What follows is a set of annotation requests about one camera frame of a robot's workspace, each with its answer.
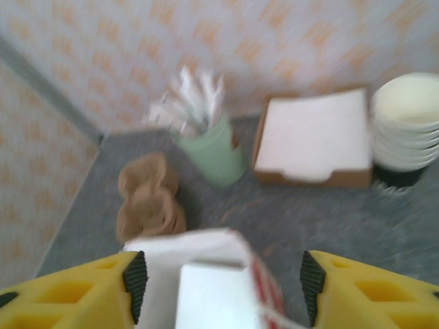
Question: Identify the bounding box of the white red paper bag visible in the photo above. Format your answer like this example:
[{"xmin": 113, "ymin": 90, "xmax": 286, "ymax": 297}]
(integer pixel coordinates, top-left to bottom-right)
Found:
[{"xmin": 123, "ymin": 228, "xmax": 302, "ymax": 329}]

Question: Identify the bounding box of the black printed paper cup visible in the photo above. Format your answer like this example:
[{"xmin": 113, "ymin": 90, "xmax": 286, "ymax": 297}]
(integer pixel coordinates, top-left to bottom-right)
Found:
[{"xmin": 373, "ymin": 156, "xmax": 431, "ymax": 197}]

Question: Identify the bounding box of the white napkin stack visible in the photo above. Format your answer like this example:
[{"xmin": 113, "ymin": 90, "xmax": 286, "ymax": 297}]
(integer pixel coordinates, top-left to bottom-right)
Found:
[{"xmin": 255, "ymin": 88, "xmax": 372, "ymax": 182}]

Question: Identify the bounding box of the mint green holder cup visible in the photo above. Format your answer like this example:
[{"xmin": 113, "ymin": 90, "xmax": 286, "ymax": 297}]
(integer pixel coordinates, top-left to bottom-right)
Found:
[{"xmin": 176, "ymin": 112, "xmax": 246, "ymax": 188}]

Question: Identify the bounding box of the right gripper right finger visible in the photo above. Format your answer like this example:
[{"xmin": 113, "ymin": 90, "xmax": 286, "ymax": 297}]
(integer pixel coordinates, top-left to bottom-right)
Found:
[{"xmin": 300, "ymin": 249, "xmax": 439, "ymax": 329}]

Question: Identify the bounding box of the white paper-wrapped stick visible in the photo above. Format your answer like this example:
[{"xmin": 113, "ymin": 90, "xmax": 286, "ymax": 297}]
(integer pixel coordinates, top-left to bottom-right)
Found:
[
  {"xmin": 198, "ymin": 68, "xmax": 217, "ymax": 133},
  {"xmin": 209, "ymin": 73, "xmax": 227, "ymax": 128},
  {"xmin": 178, "ymin": 64, "xmax": 197, "ymax": 133},
  {"xmin": 142, "ymin": 92, "xmax": 186, "ymax": 133}
]

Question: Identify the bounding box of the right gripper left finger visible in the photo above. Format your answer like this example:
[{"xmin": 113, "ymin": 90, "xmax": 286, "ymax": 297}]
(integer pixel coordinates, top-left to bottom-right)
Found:
[{"xmin": 0, "ymin": 249, "xmax": 148, "ymax": 329}]

